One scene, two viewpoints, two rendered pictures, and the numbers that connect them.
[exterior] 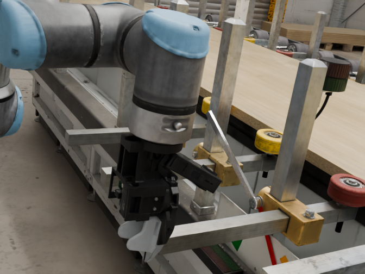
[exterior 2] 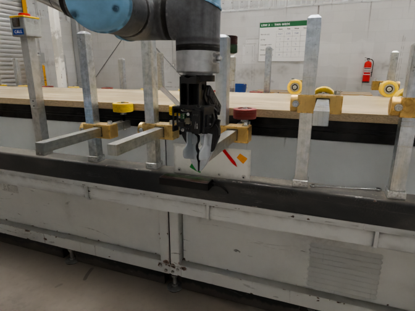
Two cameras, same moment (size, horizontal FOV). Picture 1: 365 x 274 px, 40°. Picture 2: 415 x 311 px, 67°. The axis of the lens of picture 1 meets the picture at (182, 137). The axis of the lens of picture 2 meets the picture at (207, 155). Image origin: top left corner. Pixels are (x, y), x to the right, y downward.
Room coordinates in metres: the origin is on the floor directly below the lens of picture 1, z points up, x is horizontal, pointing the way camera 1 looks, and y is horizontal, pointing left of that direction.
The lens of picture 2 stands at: (0.12, 0.43, 1.04)
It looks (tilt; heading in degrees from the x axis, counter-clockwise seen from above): 16 degrees down; 322
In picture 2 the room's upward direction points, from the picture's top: straight up
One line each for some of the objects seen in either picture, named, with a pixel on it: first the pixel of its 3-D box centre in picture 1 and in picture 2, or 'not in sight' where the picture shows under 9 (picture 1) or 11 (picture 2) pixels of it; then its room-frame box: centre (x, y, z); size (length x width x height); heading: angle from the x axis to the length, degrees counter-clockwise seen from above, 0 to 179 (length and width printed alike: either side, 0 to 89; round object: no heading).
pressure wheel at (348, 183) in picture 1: (345, 206); (244, 123); (0.89, -0.34, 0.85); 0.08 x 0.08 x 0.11
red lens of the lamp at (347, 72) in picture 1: (332, 67); (227, 40); (0.88, -0.24, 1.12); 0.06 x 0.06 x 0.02
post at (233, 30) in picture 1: (216, 125); (151, 105); (1.07, -0.07, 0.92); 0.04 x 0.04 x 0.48; 31
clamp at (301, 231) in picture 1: (288, 213); (229, 132); (0.84, -0.22, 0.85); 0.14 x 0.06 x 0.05; 31
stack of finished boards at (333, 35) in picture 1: (326, 33); not in sight; (9.35, -2.33, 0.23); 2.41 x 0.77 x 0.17; 119
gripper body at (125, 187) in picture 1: (148, 174); (196, 104); (0.66, 0.04, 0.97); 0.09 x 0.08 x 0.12; 121
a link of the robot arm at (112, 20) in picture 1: (121, 37); (141, 16); (0.74, 0.11, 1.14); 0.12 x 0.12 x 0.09; 40
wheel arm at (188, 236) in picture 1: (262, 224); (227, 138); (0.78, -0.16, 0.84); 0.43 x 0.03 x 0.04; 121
